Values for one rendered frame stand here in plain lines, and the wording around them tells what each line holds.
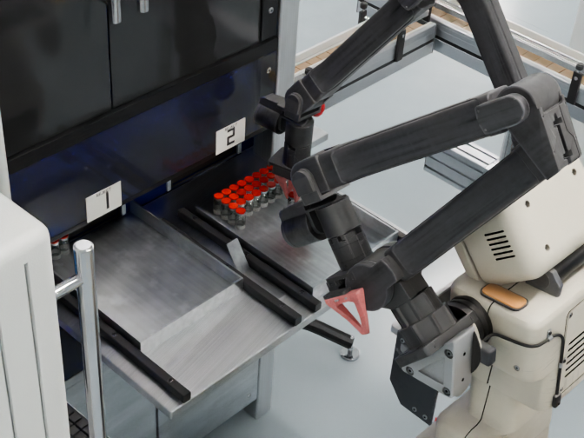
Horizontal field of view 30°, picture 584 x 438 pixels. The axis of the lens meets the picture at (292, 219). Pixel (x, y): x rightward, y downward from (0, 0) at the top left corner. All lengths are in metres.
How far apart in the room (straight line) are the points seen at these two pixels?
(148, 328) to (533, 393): 0.73
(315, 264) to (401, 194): 1.72
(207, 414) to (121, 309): 0.81
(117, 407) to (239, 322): 0.56
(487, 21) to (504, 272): 0.48
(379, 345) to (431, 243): 1.76
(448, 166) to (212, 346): 1.39
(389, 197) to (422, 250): 2.30
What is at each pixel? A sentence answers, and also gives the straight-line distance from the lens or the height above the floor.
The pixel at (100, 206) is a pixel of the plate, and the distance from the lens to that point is 2.15.
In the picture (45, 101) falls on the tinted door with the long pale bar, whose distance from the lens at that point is 1.95.
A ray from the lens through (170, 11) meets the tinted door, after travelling 2.07.
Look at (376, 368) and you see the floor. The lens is 3.26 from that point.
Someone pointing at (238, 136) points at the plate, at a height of 1.01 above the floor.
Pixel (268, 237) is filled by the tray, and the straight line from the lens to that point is 2.28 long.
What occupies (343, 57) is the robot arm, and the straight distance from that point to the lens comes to 2.09.
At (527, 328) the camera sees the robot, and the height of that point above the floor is 1.22.
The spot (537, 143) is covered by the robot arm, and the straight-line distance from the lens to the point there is 1.43.
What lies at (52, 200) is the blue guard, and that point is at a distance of 2.06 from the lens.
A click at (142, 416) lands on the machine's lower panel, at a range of 2.66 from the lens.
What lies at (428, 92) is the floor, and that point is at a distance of 4.51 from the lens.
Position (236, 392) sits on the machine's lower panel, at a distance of 2.92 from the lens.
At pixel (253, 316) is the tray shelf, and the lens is 2.10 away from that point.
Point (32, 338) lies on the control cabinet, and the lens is 1.33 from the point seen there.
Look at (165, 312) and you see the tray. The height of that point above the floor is 0.88.
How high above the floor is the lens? 2.34
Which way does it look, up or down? 39 degrees down
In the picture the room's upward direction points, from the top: 4 degrees clockwise
